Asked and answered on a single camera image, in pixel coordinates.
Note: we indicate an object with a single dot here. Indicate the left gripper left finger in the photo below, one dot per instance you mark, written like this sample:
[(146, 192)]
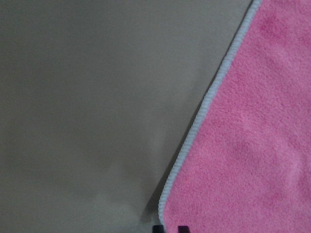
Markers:
[(158, 229)]

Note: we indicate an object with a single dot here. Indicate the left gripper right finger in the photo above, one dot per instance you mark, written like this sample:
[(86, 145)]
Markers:
[(183, 229)]

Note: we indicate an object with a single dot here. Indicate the pink and grey towel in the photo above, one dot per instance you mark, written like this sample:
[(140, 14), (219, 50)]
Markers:
[(245, 165)]

